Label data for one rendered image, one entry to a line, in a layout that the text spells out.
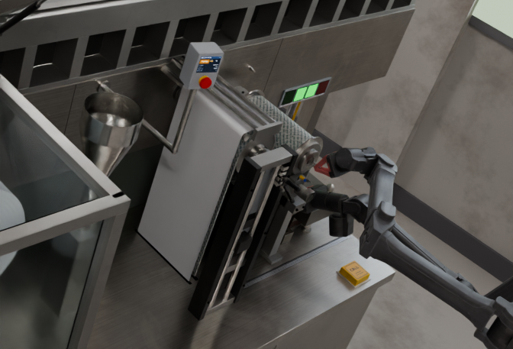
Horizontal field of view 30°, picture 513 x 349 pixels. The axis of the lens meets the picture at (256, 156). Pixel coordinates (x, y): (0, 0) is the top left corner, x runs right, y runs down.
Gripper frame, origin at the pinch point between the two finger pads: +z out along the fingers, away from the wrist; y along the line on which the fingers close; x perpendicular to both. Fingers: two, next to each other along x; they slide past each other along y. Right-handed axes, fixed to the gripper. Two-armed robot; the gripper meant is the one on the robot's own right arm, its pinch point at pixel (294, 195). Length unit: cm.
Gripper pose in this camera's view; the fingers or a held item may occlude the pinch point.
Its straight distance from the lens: 297.4
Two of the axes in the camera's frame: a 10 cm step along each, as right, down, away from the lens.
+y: 6.7, -2.3, 7.0
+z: -7.4, -1.1, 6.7
